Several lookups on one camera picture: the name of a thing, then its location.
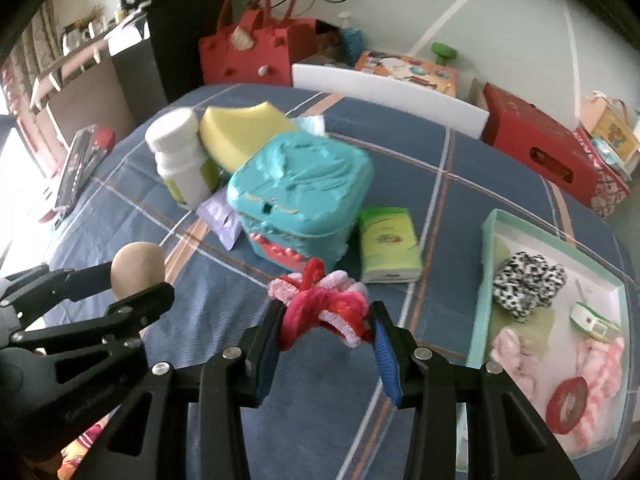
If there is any red tape roll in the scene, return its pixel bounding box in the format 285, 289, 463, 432
546, 376, 591, 435

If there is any black white spotted scrunchie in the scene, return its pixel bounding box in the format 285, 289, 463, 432
492, 251, 567, 323

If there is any orange printed box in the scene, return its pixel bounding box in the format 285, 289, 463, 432
352, 50, 458, 98

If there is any light blue face mask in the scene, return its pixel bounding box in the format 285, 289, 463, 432
295, 115, 328, 137

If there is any red cardboard box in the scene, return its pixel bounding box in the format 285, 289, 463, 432
481, 82, 603, 208

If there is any red handbag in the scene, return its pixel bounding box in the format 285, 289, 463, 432
197, 0, 318, 88

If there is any white plastic bottle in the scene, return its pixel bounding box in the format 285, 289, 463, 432
145, 109, 221, 211

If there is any purple packet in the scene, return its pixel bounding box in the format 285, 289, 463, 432
196, 191, 243, 251

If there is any floral patterned box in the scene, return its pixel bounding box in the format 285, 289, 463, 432
575, 127, 632, 218

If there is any white tray box teal rim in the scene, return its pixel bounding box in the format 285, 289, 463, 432
465, 208, 628, 473

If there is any beige ball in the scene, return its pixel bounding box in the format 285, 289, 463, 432
110, 242, 166, 301

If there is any yellow sponge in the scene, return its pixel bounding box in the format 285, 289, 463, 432
199, 101, 296, 176

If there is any white foam board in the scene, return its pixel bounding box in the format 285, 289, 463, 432
291, 63, 490, 140

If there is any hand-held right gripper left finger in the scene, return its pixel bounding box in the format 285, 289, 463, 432
75, 300, 287, 480

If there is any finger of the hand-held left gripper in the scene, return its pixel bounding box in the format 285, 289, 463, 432
10, 282, 176, 361
0, 261, 117, 311

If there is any pale pink scrunchie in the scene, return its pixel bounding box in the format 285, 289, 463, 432
490, 327, 543, 401

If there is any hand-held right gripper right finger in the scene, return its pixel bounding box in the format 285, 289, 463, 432
370, 301, 581, 480

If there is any black cabinet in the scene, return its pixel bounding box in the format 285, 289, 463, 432
107, 0, 236, 126

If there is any red pink fluffy scrunchie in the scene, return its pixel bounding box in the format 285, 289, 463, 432
267, 257, 376, 352

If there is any green dumbbell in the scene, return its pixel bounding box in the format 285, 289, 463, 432
431, 42, 460, 67

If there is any wooden shelf rack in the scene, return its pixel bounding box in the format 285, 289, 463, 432
0, 5, 113, 111

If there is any teal wet wipes pack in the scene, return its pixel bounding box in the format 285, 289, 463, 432
226, 131, 373, 268

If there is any cream gift bag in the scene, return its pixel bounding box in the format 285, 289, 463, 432
580, 91, 640, 166

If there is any green cloth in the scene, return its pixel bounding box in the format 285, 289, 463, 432
482, 237, 558, 346

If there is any pink white fluffy scrunchie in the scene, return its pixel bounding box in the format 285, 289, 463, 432
565, 337, 626, 448

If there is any black red flat case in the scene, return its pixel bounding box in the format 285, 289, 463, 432
52, 124, 117, 211

